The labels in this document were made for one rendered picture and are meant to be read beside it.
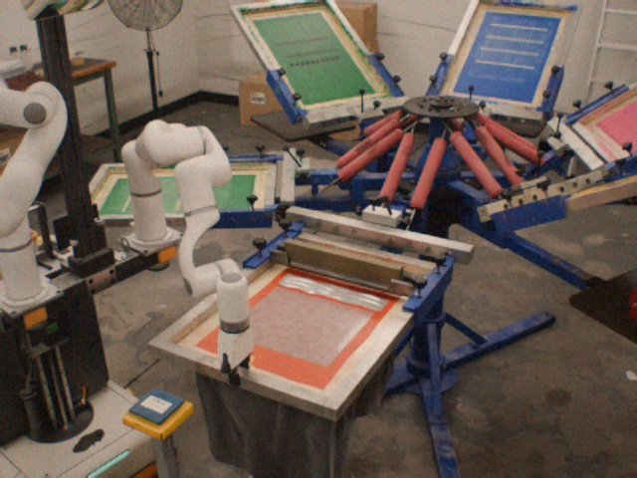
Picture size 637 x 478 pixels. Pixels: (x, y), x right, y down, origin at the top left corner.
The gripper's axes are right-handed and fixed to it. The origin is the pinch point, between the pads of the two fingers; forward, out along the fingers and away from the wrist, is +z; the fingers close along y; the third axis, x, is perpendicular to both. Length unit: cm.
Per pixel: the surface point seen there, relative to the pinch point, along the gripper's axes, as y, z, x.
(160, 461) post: 21.1, 18.6, -11.8
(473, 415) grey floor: -125, 98, 30
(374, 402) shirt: -37, 28, 22
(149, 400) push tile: 18.9, 1.0, -14.2
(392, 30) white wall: -471, 8, -162
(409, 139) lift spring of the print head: -123, -24, -5
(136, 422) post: 25.4, 2.8, -13.3
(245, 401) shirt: -7.2, 16.2, -4.2
